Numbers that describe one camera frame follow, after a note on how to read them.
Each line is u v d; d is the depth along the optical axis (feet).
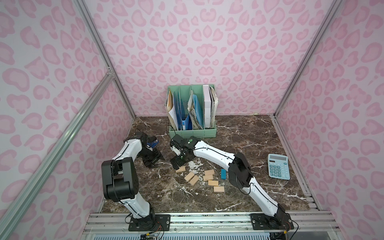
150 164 2.62
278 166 2.96
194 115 3.13
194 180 2.82
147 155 2.51
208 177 2.89
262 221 2.40
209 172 2.97
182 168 2.98
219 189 2.76
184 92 3.46
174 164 2.63
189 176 2.89
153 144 3.38
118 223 2.47
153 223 2.20
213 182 2.83
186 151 2.18
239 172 1.86
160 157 2.63
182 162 2.60
